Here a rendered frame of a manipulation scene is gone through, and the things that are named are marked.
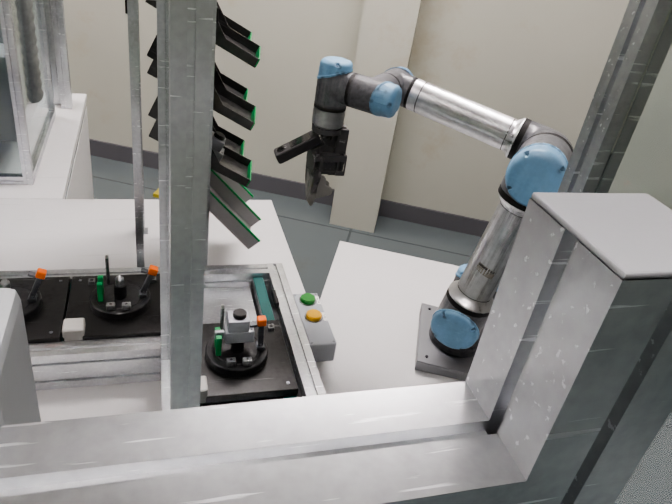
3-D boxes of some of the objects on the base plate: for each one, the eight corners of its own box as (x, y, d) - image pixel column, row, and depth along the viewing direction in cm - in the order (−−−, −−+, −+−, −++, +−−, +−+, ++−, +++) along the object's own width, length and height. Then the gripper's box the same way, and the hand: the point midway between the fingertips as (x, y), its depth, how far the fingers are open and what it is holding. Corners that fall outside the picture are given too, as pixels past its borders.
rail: (278, 290, 178) (282, 260, 173) (369, 583, 107) (380, 548, 101) (260, 291, 177) (263, 260, 171) (340, 589, 105) (349, 553, 100)
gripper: (352, 133, 138) (339, 213, 149) (342, 119, 145) (329, 196, 156) (317, 132, 136) (305, 213, 147) (308, 117, 143) (298, 196, 154)
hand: (308, 200), depth 150 cm, fingers closed
